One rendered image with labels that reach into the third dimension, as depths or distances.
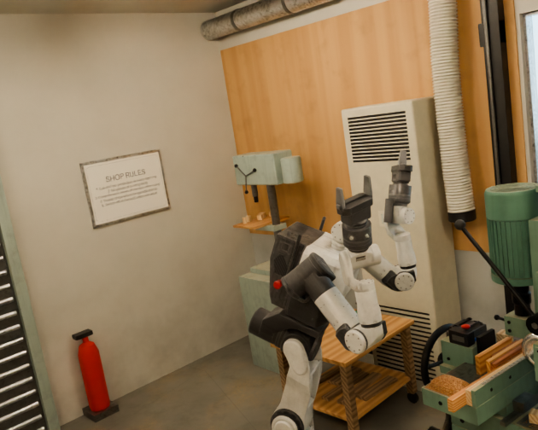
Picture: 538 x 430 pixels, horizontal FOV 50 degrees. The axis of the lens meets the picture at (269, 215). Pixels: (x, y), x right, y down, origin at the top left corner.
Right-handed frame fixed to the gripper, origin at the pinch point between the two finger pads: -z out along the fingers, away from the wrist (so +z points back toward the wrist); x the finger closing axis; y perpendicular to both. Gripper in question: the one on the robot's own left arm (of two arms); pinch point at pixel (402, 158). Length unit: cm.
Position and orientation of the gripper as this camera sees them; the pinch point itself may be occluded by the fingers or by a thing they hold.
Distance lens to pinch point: 239.1
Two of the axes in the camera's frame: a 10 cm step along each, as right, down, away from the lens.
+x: 1.6, 0.0, -9.9
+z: -0.8, 10.0, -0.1
